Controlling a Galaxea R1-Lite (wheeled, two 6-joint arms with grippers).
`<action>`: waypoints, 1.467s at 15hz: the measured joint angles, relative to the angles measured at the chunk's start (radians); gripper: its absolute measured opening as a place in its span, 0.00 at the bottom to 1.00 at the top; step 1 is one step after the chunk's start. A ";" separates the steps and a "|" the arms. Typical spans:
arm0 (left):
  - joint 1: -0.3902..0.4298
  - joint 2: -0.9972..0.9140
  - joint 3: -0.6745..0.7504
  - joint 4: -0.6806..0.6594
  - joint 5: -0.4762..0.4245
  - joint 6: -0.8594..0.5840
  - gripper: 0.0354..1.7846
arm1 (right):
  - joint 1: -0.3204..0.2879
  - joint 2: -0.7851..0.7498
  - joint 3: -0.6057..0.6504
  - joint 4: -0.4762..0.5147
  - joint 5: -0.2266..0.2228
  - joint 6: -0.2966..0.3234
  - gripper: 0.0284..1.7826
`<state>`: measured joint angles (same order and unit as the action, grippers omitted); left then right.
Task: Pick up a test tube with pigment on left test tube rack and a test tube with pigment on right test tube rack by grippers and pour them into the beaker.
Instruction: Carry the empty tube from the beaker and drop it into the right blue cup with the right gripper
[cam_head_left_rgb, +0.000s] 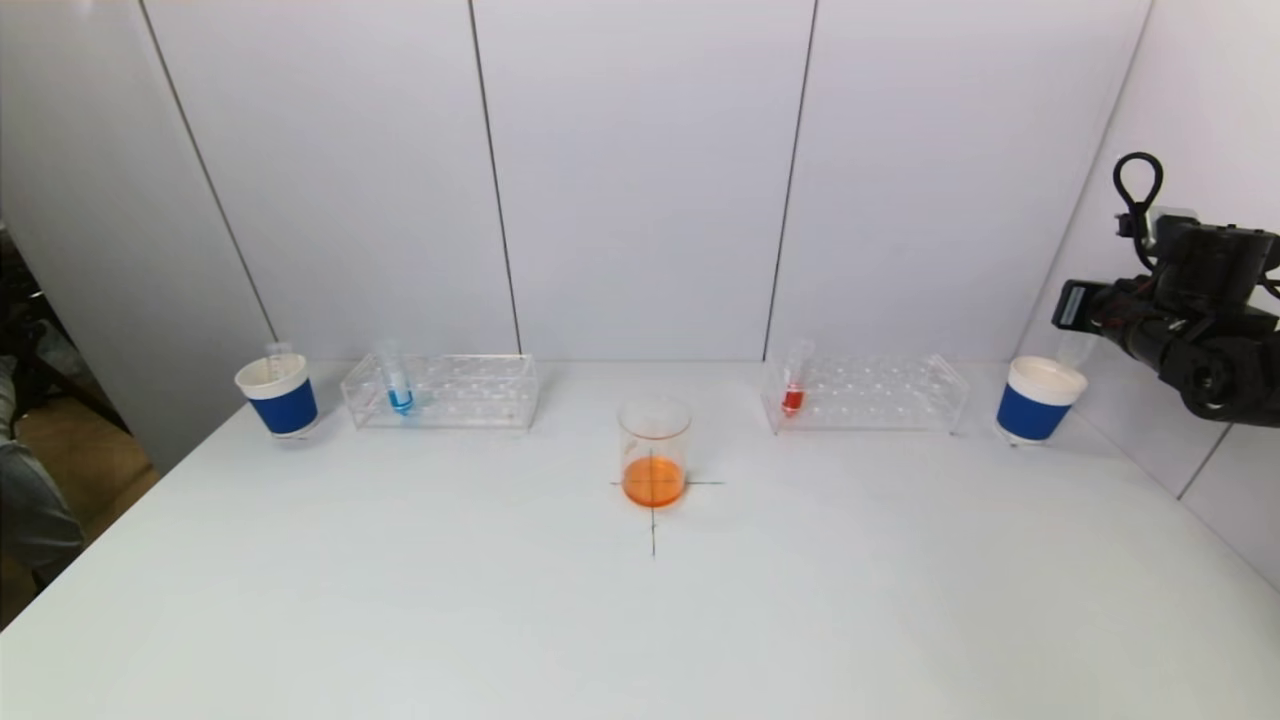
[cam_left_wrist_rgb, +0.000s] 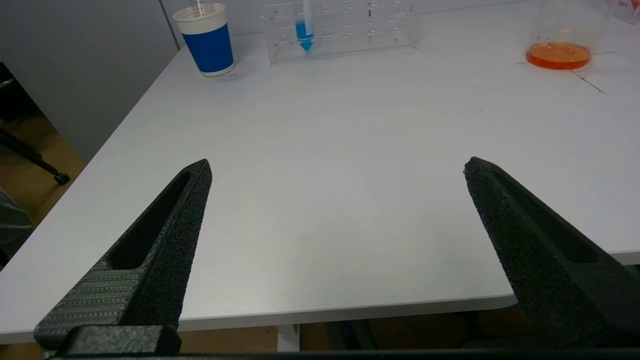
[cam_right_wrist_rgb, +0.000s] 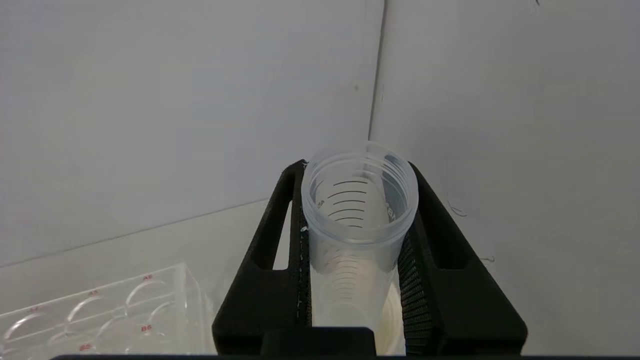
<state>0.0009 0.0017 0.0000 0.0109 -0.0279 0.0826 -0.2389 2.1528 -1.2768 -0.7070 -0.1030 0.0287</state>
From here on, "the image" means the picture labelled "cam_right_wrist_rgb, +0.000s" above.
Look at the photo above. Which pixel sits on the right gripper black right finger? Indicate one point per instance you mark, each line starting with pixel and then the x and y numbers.
pixel 460 300

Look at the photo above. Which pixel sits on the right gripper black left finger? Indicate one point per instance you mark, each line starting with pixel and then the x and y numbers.
pixel 265 300

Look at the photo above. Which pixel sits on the test tube with yellow pigment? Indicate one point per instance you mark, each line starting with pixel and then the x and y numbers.
pixel 357 240

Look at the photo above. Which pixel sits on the clear acrylic test tube rack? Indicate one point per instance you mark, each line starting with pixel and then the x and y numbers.
pixel 100 315

